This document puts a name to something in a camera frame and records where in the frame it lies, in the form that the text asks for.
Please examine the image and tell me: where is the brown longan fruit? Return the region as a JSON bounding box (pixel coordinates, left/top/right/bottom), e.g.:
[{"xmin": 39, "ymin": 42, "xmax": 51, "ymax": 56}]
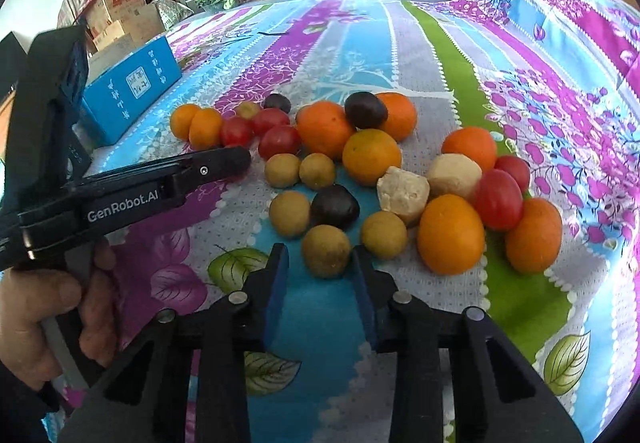
[{"xmin": 301, "ymin": 224, "xmax": 352, "ymax": 280}]

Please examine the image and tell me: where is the blue cardboard box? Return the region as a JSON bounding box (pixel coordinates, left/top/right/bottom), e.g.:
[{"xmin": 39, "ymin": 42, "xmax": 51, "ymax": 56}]
[{"xmin": 80, "ymin": 35, "xmax": 182, "ymax": 147}]

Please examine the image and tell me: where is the stack of cardboard boxes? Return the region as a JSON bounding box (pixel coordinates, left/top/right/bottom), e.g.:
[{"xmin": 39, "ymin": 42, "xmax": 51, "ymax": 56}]
[{"xmin": 85, "ymin": 0, "xmax": 166, "ymax": 54}]

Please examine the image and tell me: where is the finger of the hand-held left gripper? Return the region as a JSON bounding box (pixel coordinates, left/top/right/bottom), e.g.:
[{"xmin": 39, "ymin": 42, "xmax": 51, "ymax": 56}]
[
  {"xmin": 2, "ymin": 25, "xmax": 91, "ymax": 212},
  {"xmin": 65, "ymin": 146, "xmax": 252, "ymax": 198}
]

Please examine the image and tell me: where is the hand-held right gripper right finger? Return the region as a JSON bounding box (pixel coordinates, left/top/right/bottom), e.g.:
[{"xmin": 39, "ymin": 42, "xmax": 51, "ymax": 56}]
[{"xmin": 351, "ymin": 245, "xmax": 586, "ymax": 443}]

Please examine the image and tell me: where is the pile of oranges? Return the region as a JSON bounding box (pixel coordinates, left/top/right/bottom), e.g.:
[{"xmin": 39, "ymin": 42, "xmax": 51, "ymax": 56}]
[{"xmin": 169, "ymin": 92, "xmax": 564, "ymax": 276}]

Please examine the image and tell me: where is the oblong red tomato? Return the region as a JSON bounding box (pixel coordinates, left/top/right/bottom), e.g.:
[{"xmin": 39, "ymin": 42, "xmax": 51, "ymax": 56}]
[{"xmin": 474, "ymin": 169, "xmax": 524, "ymax": 231}]

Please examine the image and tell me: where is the person's left hand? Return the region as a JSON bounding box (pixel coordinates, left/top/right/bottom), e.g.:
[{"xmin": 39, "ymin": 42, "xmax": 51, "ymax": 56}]
[{"xmin": 0, "ymin": 240, "xmax": 118, "ymax": 391}]

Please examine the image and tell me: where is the dark purple plum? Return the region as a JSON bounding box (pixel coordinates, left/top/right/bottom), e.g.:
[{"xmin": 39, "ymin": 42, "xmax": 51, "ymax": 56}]
[
  {"xmin": 263, "ymin": 93, "xmax": 292, "ymax": 114},
  {"xmin": 344, "ymin": 91, "xmax": 389, "ymax": 130},
  {"xmin": 310, "ymin": 184, "xmax": 360, "ymax": 230}
]

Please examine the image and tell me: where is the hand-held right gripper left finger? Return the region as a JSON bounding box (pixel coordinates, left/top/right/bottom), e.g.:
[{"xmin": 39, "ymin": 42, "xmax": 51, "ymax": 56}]
[{"xmin": 57, "ymin": 243, "xmax": 291, "ymax": 443}]

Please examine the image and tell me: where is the pale peeled fruit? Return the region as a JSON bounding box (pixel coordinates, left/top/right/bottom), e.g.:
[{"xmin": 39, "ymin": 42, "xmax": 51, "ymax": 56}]
[
  {"xmin": 376, "ymin": 166, "xmax": 431, "ymax": 226},
  {"xmin": 426, "ymin": 153, "xmax": 483, "ymax": 200}
]

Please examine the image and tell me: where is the checkered woven bag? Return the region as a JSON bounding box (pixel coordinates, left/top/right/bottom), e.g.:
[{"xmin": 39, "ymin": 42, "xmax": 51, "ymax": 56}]
[{"xmin": 157, "ymin": 0, "xmax": 193, "ymax": 28}]

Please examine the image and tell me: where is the pile of brown longans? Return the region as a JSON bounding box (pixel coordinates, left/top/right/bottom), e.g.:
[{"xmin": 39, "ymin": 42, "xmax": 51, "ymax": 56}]
[{"xmin": 235, "ymin": 100, "xmax": 408, "ymax": 260}]

